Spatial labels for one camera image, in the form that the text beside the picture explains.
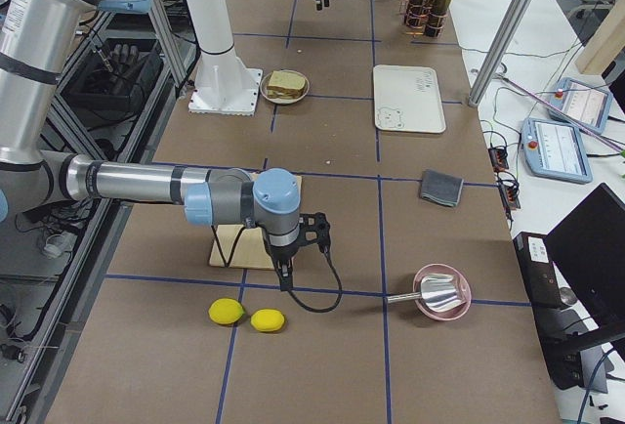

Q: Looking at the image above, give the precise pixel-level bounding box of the bread slice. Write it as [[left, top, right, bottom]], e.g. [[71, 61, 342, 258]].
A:
[[267, 70, 307, 94], [264, 87, 308, 103]]

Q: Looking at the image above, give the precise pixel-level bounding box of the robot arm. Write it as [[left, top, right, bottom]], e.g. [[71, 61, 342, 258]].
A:
[[1, 0, 342, 298]]

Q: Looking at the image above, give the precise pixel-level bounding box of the white bear tray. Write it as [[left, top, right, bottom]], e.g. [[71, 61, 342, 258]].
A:
[[373, 64, 446, 134]]

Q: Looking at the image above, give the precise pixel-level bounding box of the wooden cutting board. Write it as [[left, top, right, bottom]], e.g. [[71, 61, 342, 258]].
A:
[[208, 173, 304, 272]]

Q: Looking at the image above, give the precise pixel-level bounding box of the yellow lemon right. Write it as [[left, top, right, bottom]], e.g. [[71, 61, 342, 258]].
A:
[[250, 309, 286, 333]]

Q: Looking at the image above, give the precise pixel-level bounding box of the yellow lemon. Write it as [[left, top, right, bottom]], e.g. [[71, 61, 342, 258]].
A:
[[208, 298, 245, 325], [250, 309, 286, 333]]

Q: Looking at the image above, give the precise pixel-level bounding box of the yellow lemon left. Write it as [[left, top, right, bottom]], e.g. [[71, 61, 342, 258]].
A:
[[208, 298, 245, 325]]

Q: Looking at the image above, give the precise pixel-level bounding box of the green wine bottle middle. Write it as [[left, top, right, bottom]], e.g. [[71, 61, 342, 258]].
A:
[[425, 0, 451, 37]]

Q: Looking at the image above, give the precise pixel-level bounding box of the metal scoop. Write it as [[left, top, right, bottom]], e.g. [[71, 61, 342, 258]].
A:
[[386, 274, 468, 313]]

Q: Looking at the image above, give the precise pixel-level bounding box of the grey folded cloth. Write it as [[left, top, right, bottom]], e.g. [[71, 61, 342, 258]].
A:
[[419, 169, 464, 207]]

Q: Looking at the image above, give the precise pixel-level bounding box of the pink bowl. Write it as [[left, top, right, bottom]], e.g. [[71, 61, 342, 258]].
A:
[[413, 264, 472, 321]]

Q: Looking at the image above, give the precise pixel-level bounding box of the black box device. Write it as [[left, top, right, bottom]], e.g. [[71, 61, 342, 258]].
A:
[[513, 232, 577, 310]]

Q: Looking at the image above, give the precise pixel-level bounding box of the metal grabber stick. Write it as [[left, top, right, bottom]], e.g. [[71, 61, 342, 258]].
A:
[[496, 73, 624, 156]]

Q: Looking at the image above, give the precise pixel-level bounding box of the teach pendant near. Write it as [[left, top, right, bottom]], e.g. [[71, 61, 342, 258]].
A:
[[521, 117, 593, 184]]

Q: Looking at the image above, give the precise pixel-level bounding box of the teach pendant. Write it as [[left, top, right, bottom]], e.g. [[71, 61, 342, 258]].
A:
[[521, 117, 593, 184], [548, 77, 613, 134]]

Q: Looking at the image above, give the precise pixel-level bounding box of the teach pendant far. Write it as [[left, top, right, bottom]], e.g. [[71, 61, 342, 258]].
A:
[[548, 77, 613, 134]]

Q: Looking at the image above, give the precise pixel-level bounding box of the black laptop monitor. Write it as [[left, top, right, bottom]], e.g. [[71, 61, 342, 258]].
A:
[[545, 183, 624, 325]]

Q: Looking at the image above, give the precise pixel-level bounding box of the copper wire bottle rack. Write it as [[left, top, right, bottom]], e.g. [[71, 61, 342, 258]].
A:
[[403, 3, 447, 38]]

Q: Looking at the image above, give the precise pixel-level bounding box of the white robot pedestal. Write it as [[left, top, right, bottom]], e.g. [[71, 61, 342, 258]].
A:
[[187, 0, 263, 116]]

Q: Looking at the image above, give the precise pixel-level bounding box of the aluminium frame post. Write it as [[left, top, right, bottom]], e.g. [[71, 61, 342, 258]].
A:
[[468, 0, 531, 107]]

